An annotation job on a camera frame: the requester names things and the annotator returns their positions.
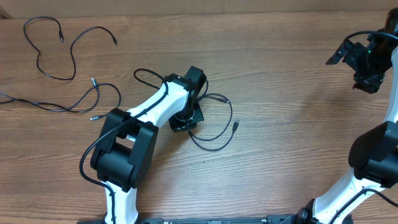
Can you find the black USB cable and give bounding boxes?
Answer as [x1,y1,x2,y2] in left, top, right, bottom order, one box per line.
[187,79,241,152]

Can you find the black cable silver plugs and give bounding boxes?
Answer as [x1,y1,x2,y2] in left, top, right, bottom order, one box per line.
[1,78,121,114]

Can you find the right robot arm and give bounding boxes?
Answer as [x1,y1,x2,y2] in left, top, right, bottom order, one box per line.
[283,8,397,224]

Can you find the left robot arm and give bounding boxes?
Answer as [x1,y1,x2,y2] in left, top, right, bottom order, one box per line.
[88,67,207,223]

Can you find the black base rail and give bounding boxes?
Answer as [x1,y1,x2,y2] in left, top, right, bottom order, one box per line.
[77,203,355,224]

